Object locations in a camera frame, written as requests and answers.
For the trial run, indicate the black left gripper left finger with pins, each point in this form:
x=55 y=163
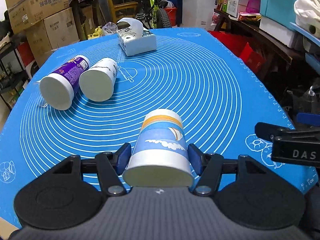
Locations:
x=73 y=191

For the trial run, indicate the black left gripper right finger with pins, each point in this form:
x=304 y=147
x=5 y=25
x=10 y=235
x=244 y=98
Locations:
x=247 y=192

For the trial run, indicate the blue sailboat paper cup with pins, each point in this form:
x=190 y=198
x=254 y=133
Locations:
x=160 y=157

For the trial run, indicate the purple paper cup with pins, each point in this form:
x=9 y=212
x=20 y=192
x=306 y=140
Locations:
x=60 y=86

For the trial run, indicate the white patterned paper cup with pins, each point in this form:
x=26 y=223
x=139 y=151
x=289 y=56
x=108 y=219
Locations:
x=97 y=83

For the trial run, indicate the dark wooden side table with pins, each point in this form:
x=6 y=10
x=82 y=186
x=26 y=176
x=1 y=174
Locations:
x=289 y=63

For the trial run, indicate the red bag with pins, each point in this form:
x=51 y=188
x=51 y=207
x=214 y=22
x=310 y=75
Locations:
x=240 y=46

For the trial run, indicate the blue silicone baking mat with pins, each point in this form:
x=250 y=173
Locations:
x=218 y=98

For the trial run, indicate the black metal shelf rack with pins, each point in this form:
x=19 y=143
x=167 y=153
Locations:
x=13 y=73

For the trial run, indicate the green and white carton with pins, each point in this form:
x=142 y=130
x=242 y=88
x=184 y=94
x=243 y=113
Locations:
x=234 y=7

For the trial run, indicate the lower cardboard box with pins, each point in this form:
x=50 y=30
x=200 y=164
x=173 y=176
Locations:
x=53 y=32

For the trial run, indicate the cardboard box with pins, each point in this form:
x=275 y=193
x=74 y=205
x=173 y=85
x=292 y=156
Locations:
x=25 y=13
x=53 y=32

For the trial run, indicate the yellow plastic jug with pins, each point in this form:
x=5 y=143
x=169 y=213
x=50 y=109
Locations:
x=98 y=32

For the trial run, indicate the white tissue box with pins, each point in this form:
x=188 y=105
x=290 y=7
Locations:
x=133 y=38

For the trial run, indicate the white refrigerator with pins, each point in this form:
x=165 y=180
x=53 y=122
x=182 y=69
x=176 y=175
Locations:
x=198 y=13

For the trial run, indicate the red bucket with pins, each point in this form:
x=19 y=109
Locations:
x=172 y=12

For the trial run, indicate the upper cardboard box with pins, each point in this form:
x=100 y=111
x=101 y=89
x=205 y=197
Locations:
x=25 y=13

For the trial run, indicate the wooden chair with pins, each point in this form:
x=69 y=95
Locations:
x=119 y=11

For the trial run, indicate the black and green bicycle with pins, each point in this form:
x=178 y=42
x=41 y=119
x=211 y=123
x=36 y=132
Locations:
x=151 y=13

